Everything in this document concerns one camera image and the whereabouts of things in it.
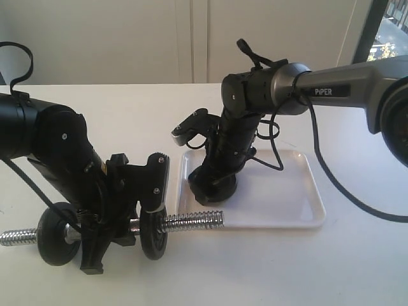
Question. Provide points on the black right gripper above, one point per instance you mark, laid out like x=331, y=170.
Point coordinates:
x=228, y=149

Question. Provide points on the white plastic tray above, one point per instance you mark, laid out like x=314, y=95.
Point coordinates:
x=264, y=198

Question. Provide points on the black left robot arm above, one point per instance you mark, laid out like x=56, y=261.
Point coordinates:
x=50, y=136

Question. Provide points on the black window frame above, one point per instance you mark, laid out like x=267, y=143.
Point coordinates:
x=369, y=30

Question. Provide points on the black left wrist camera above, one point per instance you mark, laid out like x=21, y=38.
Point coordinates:
x=147, y=184

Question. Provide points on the chrome threaded dumbbell bar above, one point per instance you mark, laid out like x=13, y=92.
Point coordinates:
x=207, y=220

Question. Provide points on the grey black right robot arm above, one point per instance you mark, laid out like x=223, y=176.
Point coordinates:
x=378, y=87

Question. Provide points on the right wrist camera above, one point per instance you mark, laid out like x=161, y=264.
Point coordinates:
x=200, y=122

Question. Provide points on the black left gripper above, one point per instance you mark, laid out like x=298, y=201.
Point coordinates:
x=101, y=200

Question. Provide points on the black weight plate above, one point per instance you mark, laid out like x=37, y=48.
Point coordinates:
x=153, y=242
x=52, y=246
x=208, y=190

